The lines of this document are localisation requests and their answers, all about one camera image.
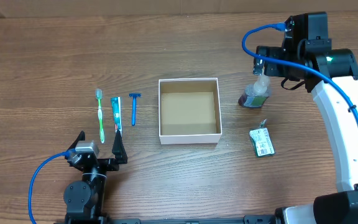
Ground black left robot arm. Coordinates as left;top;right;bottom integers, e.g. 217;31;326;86
63;130;127;223

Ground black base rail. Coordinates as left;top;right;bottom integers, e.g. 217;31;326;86
56;215;281;224

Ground blue left cable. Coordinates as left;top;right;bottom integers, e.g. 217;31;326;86
27;150;74;224

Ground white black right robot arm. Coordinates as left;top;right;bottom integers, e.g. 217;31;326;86
252;12;358;223

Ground green white soap packet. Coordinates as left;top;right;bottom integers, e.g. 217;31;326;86
249;119;275;158

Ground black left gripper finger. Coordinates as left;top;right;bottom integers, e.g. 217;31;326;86
68;131;86;151
112;130;128;164

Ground blue right cable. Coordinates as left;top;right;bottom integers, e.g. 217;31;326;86
241;22;358;184

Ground blue cable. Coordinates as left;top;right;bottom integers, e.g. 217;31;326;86
27;150;74;224
241;22;358;184

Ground white cardboard box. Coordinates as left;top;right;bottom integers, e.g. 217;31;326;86
158;78;223;145

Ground blue disposable razor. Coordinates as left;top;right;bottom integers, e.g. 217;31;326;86
129;93;141;126

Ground green toothpaste tube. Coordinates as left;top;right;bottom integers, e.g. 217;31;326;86
111;97;122;133

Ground clear soap pump bottle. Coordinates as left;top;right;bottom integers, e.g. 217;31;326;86
238;75;272;108

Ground green white toothbrush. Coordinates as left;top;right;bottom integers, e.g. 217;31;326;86
95;88;105;144

